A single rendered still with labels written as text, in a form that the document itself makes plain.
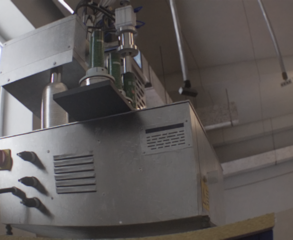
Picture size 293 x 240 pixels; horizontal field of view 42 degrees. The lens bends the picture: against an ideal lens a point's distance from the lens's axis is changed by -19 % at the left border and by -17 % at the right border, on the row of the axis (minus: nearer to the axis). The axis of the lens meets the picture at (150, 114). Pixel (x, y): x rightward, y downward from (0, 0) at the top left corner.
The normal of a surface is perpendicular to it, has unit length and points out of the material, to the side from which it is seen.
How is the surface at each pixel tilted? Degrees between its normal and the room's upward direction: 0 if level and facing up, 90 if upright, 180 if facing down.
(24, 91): 180
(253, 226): 90
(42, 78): 180
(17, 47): 90
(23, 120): 90
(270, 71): 90
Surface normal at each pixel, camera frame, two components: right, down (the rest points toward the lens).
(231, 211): -0.27, -0.35
